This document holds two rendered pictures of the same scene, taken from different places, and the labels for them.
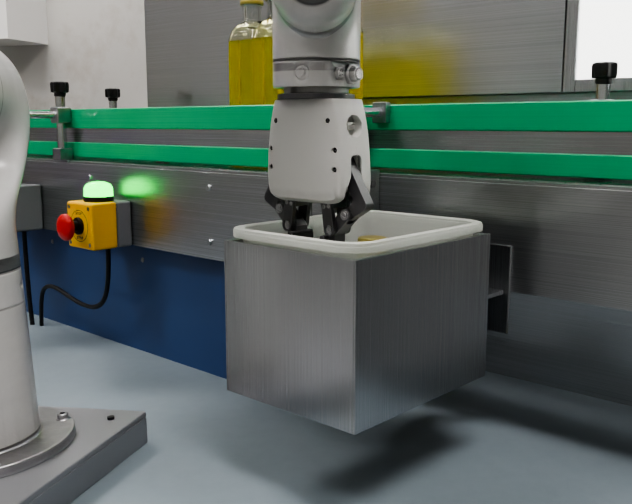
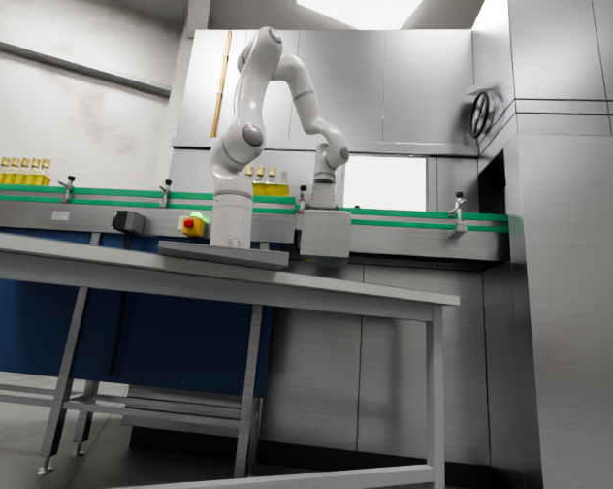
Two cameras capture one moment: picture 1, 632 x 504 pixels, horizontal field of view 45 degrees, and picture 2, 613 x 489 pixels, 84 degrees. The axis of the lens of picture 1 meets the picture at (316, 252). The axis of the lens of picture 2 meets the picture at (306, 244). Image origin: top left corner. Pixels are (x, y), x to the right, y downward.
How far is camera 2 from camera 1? 0.95 m
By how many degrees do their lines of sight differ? 44
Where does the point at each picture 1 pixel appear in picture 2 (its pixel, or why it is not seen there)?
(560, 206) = (359, 230)
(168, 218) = not seen: hidden behind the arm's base
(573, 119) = (360, 211)
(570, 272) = (362, 245)
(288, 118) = (319, 187)
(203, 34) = (200, 186)
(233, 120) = (261, 199)
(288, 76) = (325, 176)
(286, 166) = (317, 198)
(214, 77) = not seen: hidden behind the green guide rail
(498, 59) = not seen: hidden behind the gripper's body
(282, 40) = (323, 168)
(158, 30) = (175, 182)
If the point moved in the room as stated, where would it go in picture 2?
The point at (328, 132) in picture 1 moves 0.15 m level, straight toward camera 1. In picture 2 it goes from (332, 191) to (361, 179)
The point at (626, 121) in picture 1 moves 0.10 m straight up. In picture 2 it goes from (372, 212) to (373, 191)
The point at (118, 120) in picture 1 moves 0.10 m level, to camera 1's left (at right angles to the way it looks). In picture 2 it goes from (200, 196) to (177, 189)
